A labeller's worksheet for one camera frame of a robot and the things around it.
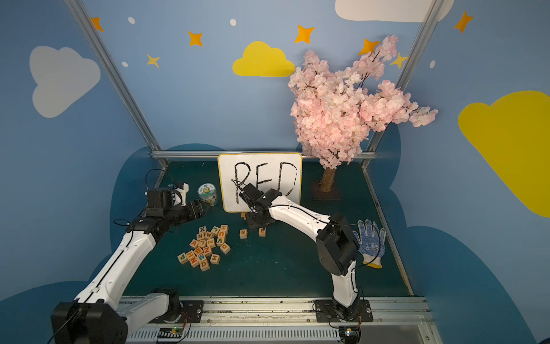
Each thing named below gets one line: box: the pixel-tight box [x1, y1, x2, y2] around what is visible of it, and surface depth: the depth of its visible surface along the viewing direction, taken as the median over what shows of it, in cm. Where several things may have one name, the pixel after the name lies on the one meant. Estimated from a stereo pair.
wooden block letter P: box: [177, 252, 189, 265], surface depth 86 cm
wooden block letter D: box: [199, 258, 210, 272], surface depth 85 cm
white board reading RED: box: [217, 152, 303, 213], surface depth 90 cm
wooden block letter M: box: [209, 253, 221, 266], surface depth 86 cm
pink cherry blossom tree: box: [287, 35, 439, 192], surface depth 70 cm
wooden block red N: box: [189, 255, 200, 269], surface depth 85 cm
